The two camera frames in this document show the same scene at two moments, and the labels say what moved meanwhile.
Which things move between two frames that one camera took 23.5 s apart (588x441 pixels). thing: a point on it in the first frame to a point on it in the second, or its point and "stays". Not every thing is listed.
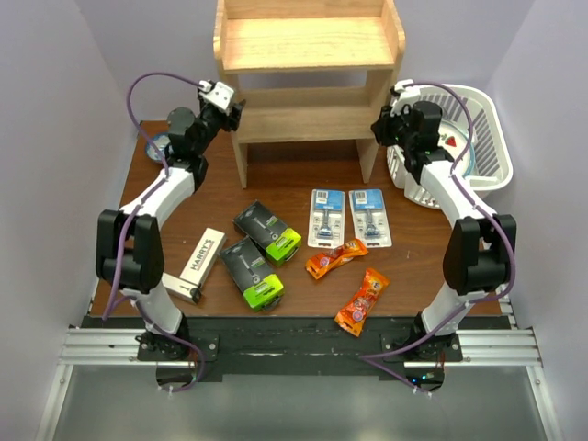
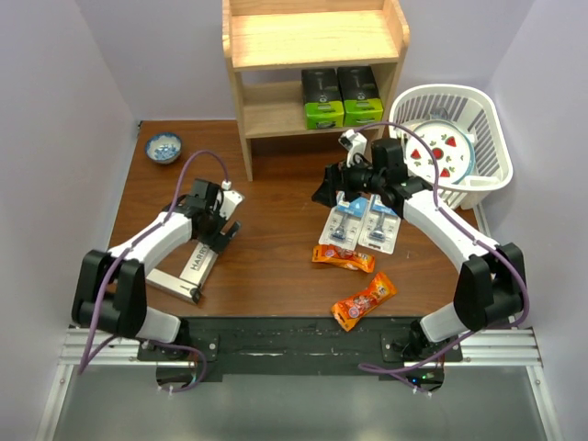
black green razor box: (260, 288) to (362, 103)
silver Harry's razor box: (178, 287) stays
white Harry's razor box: (204, 256) stays
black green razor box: (268, 232) to (323, 105)
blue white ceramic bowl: (160, 142) stays
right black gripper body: (392, 130) to (356, 180)
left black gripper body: (210, 123) to (212, 234)
